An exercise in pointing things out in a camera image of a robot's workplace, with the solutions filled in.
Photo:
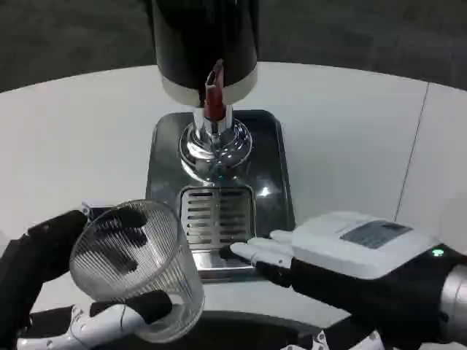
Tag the dark robot torso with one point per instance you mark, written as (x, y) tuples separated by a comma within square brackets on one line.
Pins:
[(237, 331)]

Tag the black drink dispenser steel stand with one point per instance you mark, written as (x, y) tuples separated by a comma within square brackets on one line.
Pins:
[(182, 43)]

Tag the silver right robot forearm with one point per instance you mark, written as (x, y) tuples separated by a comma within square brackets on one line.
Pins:
[(456, 291)]

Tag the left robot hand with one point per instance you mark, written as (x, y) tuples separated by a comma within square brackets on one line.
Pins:
[(33, 262)]

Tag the red tap lever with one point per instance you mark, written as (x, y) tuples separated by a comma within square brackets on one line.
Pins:
[(213, 98)]

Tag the slotted steel grid plate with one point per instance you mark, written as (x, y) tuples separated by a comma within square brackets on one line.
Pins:
[(204, 218)]

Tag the steel drip tray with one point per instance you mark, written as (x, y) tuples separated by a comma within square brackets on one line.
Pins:
[(270, 160)]

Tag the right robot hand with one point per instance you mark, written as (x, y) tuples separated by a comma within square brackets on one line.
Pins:
[(365, 262)]

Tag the clear ribbed glass cup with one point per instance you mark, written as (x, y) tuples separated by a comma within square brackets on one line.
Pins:
[(171, 262)]

